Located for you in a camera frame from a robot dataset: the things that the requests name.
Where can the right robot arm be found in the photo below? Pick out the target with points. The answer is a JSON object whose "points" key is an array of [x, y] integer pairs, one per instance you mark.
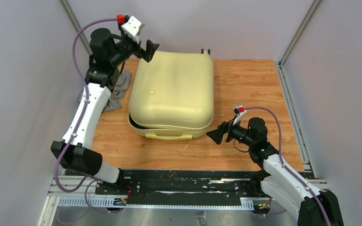
{"points": [[309, 205]]}

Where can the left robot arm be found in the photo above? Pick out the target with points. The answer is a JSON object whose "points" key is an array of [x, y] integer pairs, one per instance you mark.
{"points": [[74, 150]]}

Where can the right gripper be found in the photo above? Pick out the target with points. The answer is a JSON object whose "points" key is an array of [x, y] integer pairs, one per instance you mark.
{"points": [[217, 135]]}

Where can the cream suitcase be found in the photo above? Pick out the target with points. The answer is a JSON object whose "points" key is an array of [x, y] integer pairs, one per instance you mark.
{"points": [[172, 96]]}

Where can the grey crumpled cloth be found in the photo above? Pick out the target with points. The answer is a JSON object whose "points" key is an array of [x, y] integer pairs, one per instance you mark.
{"points": [[118, 90]]}

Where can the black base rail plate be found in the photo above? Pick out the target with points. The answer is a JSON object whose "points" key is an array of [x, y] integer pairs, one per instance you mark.
{"points": [[185, 187]]}

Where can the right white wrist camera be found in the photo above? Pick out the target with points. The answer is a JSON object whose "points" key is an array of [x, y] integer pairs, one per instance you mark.
{"points": [[239, 111]]}

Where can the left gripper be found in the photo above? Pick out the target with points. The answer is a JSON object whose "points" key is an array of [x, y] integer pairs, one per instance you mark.
{"points": [[140, 52]]}

